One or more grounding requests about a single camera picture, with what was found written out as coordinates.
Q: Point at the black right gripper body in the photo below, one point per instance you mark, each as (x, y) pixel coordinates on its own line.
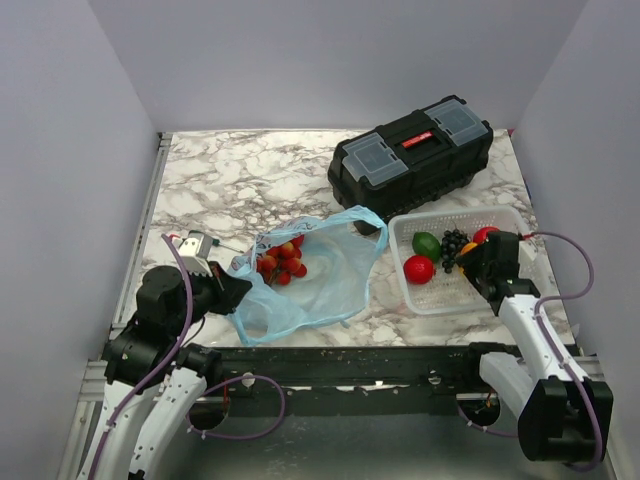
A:
(475, 265)

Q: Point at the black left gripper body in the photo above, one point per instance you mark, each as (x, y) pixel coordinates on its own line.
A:
(224, 302)

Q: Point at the yellow fake mango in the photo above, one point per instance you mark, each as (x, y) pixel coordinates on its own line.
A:
(468, 247)

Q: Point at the dark fake grapes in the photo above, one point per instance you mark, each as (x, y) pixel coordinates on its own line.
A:
(451, 245)

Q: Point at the small fake fruit cluster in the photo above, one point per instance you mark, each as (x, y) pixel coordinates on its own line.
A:
(279, 265)

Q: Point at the green fake fruit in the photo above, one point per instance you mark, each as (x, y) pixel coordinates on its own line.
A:
(427, 245)

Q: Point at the red fruit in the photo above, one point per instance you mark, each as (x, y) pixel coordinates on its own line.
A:
(419, 270)

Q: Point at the light blue plastic bag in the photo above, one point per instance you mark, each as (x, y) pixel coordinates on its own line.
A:
(339, 253)

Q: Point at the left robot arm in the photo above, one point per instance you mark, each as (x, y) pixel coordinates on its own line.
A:
(153, 377)

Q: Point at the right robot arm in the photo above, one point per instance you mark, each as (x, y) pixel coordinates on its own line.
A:
(563, 415)

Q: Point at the red fake apple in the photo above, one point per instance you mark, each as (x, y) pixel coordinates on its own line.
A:
(481, 235)

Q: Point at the white perforated plastic basket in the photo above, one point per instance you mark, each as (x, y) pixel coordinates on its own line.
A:
(446, 293)

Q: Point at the black plastic toolbox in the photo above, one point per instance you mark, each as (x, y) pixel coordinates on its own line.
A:
(418, 158)

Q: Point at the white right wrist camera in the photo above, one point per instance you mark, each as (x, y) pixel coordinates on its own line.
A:
(527, 254)

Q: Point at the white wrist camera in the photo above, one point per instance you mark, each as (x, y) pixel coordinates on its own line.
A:
(194, 250)
(527, 254)

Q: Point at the green handled tool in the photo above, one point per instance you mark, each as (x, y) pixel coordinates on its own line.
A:
(216, 242)

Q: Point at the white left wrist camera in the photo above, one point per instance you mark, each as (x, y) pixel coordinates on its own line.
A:
(194, 250)

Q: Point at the aluminium frame rail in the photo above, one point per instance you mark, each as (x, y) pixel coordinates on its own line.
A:
(130, 259)

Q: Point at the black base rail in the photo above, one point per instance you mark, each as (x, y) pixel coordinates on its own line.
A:
(347, 381)

